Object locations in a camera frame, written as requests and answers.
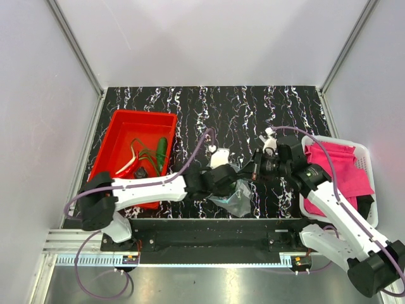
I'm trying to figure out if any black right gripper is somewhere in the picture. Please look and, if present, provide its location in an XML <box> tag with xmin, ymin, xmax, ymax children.
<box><xmin>238</xmin><ymin>148</ymin><xmax>291</xmax><ymax>183</ymax></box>

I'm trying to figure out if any clear zip top bag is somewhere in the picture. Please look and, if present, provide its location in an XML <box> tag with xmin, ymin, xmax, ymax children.
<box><xmin>209</xmin><ymin>163</ymin><xmax>252</xmax><ymax>218</ymax></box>

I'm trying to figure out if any green fake vegetable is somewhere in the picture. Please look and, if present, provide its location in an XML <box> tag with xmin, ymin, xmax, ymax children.
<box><xmin>156</xmin><ymin>137</ymin><xmax>168</xmax><ymax>174</ymax></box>

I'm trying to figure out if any fake green onion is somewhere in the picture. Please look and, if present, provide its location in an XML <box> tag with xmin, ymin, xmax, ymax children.
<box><xmin>115</xmin><ymin>138</ymin><xmax>159</xmax><ymax>175</ymax></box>

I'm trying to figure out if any red fake pepper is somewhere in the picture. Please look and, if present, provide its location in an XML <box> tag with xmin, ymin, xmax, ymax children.
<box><xmin>115</xmin><ymin>159</ymin><xmax>139</xmax><ymax>179</ymax></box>

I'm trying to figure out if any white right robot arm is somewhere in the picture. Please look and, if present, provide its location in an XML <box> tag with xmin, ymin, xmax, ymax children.
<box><xmin>237</xmin><ymin>136</ymin><xmax>404</xmax><ymax>298</ymax></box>

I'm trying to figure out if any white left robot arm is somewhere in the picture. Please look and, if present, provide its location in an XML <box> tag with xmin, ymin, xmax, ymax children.
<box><xmin>77</xmin><ymin>164</ymin><xmax>238</xmax><ymax>251</ymax></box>

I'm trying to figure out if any white plastic basket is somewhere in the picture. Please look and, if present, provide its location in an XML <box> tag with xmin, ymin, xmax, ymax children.
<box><xmin>299</xmin><ymin>136</ymin><xmax>378</xmax><ymax>228</ymax></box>

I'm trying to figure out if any pink cloth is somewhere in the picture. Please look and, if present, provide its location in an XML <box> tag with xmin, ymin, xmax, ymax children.
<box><xmin>304</xmin><ymin>142</ymin><xmax>374</xmax><ymax>219</ymax></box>

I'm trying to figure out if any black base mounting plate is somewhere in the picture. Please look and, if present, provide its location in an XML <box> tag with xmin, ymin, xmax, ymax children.
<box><xmin>101</xmin><ymin>218</ymin><xmax>313</xmax><ymax>267</ymax></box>

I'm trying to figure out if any red plastic bin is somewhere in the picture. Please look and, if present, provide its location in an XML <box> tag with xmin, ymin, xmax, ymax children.
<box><xmin>87</xmin><ymin>109</ymin><xmax>178</xmax><ymax>210</ymax></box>

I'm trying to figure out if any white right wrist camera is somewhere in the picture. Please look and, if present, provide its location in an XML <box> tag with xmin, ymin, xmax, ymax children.
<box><xmin>259</xmin><ymin>127</ymin><xmax>277</xmax><ymax>156</ymax></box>

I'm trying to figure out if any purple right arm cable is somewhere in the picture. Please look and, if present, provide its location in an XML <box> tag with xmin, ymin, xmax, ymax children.
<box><xmin>271</xmin><ymin>125</ymin><xmax>405</xmax><ymax>297</ymax></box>

